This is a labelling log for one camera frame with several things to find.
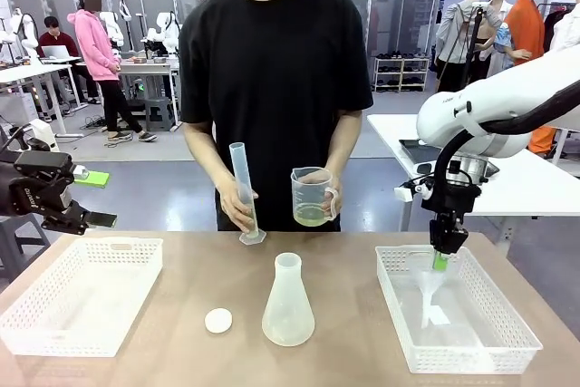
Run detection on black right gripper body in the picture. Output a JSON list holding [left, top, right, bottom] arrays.
[[420, 178, 481, 226]]

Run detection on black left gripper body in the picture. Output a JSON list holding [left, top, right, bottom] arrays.
[[0, 163, 73, 221]]

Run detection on clear plastic funnel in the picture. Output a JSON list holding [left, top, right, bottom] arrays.
[[410, 246, 459, 329]]

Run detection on clear plastic measuring cup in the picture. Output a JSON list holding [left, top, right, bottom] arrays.
[[289, 167, 341, 228]]

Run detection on clear plastic graduated cylinder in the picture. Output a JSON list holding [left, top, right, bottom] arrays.
[[228, 141, 267, 247]]

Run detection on white round flask cap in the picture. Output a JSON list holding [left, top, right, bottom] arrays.
[[204, 307, 234, 334]]

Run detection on person's left forearm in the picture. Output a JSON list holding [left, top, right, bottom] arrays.
[[324, 110, 363, 182]]

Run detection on person's right forearm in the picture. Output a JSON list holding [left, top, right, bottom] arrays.
[[183, 121, 237, 193]]

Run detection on person's left hand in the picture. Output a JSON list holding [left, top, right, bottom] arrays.
[[323, 175, 343, 221]]

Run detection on person's right hand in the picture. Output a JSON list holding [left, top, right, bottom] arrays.
[[216, 176, 259, 232]]

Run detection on black metal tray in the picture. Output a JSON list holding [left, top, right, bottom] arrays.
[[398, 137, 500, 179]]

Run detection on white side table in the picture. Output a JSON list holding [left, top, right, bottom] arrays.
[[366, 112, 580, 246]]

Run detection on white lab desk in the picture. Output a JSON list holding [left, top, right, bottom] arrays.
[[0, 62, 85, 139]]

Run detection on silver laptop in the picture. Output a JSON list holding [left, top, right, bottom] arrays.
[[41, 44, 82, 62]]

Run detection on grey step stool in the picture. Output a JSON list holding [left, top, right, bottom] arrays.
[[142, 96, 179, 133]]

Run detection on seated person in red top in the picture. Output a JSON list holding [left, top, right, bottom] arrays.
[[36, 15, 100, 105]]

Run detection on white perforated plastic basket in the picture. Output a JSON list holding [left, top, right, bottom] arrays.
[[374, 244, 545, 375], [0, 237, 165, 358]]

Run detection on person in pink hoodie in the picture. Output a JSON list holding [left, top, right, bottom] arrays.
[[66, 0, 159, 143]]

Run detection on white shoe rack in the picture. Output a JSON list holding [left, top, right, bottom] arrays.
[[372, 54, 431, 93]]

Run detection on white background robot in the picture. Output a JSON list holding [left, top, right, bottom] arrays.
[[0, 8, 41, 65], [143, 10, 181, 62]]

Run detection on black tripod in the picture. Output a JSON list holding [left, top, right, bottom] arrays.
[[460, 0, 488, 90]]

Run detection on translucent plastic conical flask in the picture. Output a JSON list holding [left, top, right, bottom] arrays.
[[261, 253, 316, 348]]

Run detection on person in blue floral shirt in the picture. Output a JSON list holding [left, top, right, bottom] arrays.
[[487, 0, 517, 78]]

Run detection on mannequin in grey shirt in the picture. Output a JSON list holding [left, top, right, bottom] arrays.
[[433, 0, 504, 94]]

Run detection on mannequin in orange shirt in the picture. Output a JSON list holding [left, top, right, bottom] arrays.
[[503, 0, 552, 69]]

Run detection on person in orange trousers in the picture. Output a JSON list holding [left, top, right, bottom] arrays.
[[527, 5, 580, 157]]

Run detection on person in black t-shirt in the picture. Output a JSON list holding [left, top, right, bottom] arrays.
[[179, 0, 375, 233]]

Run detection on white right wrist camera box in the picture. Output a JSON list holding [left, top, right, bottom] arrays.
[[393, 185, 434, 201]]

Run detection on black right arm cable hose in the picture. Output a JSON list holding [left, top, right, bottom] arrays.
[[432, 81, 580, 207]]

